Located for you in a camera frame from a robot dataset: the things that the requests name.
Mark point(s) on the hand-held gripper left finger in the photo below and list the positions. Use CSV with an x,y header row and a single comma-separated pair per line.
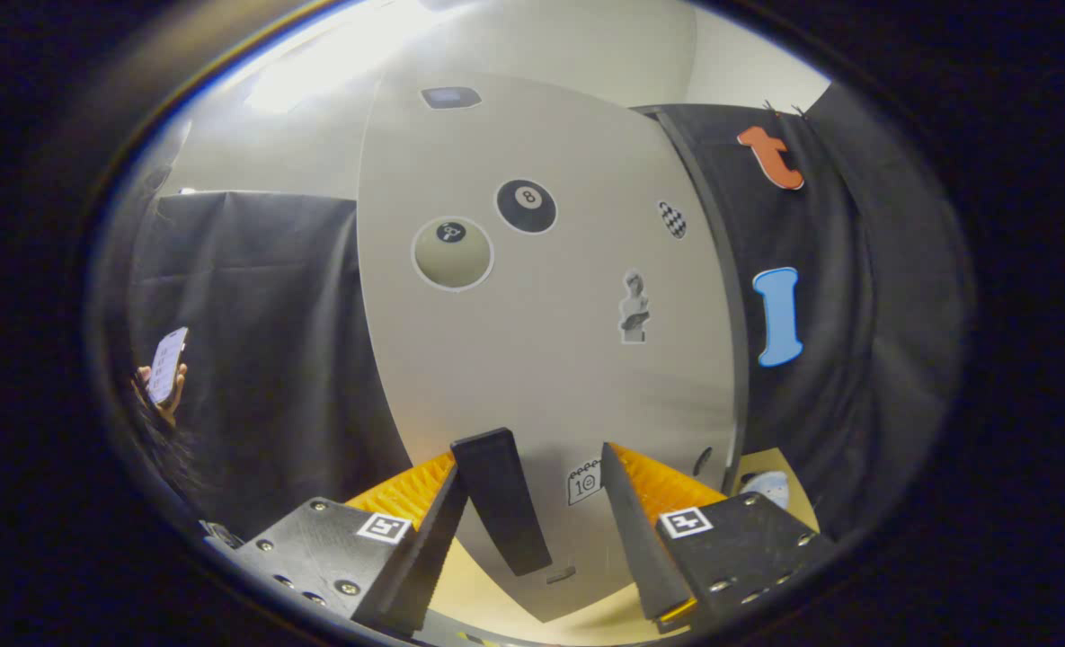
x,y
424,566

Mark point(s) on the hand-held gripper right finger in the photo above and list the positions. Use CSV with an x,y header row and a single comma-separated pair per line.
x,y
649,557

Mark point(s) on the dark grey cabinet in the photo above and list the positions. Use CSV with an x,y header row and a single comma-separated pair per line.
x,y
741,359

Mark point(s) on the black backdrop cloth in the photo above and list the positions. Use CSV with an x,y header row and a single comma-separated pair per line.
x,y
262,314

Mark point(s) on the smartphone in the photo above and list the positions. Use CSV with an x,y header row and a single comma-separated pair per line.
x,y
168,364

